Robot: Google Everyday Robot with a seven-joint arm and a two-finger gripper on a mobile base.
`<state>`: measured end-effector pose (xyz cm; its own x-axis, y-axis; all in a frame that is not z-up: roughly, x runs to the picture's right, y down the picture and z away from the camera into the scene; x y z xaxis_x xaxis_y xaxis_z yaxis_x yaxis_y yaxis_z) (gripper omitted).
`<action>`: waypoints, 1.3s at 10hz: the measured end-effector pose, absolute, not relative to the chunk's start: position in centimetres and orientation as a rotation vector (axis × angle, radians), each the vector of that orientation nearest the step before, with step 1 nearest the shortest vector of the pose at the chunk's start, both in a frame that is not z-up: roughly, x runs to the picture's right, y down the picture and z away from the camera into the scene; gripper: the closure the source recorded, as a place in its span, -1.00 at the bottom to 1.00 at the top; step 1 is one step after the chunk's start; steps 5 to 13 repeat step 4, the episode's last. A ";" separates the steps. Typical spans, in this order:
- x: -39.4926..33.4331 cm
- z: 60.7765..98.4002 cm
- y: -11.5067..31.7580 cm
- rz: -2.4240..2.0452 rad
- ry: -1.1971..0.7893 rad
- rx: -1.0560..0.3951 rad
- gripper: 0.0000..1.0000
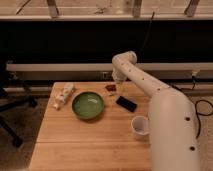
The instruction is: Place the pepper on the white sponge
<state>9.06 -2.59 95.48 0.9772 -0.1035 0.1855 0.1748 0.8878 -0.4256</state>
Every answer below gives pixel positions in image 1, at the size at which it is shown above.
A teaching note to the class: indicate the black rectangular phone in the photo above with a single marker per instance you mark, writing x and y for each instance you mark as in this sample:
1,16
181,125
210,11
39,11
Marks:
127,104

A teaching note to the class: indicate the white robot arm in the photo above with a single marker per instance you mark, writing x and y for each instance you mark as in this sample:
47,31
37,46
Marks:
172,136

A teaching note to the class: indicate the green ceramic bowl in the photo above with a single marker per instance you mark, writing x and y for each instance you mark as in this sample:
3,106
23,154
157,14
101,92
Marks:
88,105

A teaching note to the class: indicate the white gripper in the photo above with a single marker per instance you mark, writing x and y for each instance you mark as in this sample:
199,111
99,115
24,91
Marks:
118,77

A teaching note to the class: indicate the white baseboard heater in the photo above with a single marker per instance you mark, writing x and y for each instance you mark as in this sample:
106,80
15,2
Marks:
102,71

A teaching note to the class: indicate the white cup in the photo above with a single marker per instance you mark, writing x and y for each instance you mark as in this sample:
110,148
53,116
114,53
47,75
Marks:
140,127

